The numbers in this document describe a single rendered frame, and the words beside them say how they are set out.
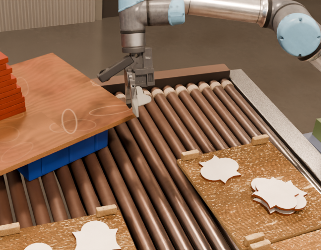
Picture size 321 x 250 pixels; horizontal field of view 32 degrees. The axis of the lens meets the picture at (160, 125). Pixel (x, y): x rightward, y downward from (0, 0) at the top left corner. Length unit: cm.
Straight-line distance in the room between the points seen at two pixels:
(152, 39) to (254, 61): 85
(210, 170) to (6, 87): 68
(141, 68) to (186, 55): 279
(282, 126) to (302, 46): 49
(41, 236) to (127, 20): 65
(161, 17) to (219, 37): 318
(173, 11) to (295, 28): 35
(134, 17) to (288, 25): 44
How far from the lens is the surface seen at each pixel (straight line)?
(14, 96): 181
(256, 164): 187
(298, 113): 398
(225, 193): 173
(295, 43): 170
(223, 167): 181
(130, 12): 167
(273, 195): 171
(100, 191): 173
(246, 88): 231
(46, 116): 183
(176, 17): 167
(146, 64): 171
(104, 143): 187
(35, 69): 209
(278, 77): 437
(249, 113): 215
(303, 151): 202
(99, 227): 157
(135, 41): 167
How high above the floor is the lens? 206
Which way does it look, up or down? 35 degrees down
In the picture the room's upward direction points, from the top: 5 degrees clockwise
